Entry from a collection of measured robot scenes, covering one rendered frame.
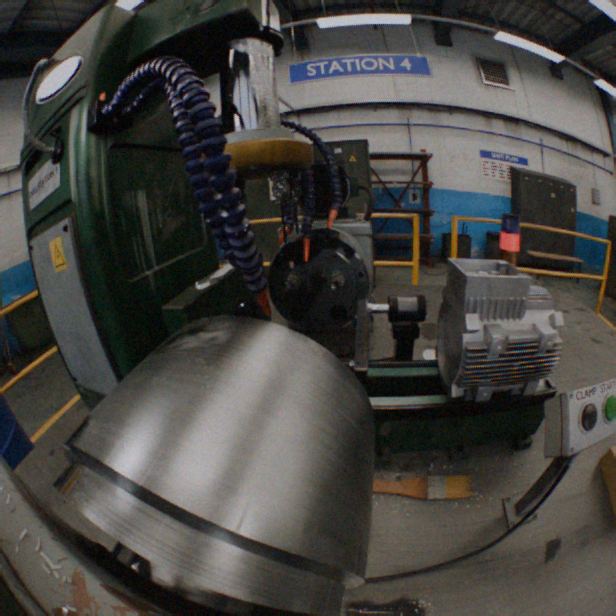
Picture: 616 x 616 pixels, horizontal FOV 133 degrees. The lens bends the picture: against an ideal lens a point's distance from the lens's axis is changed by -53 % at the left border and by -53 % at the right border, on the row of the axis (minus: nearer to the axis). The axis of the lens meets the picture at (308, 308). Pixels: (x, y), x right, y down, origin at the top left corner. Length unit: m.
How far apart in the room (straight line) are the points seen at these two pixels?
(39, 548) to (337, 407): 0.20
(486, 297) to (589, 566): 0.58
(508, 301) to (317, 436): 0.36
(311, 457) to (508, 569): 0.44
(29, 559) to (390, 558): 0.43
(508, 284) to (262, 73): 0.47
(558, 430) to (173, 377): 0.35
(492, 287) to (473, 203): 5.32
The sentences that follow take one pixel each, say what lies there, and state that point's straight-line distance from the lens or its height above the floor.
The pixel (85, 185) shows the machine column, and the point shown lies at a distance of 0.42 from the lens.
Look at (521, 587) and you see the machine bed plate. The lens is 0.54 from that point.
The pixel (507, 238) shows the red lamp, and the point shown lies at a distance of 0.80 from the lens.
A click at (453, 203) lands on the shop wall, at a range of 5.61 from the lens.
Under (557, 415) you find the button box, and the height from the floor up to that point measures 1.06.
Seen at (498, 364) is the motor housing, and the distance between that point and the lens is 0.44.
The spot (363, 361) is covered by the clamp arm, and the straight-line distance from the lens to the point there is 0.40.
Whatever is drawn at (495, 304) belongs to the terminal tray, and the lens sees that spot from 0.44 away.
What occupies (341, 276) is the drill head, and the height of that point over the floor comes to 1.07.
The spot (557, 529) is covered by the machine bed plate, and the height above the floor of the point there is 0.80.
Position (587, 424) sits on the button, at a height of 1.07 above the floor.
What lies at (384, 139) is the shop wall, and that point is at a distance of 5.53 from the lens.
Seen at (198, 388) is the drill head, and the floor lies 1.16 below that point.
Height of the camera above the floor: 1.25
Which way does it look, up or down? 23 degrees down
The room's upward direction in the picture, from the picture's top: 5 degrees counter-clockwise
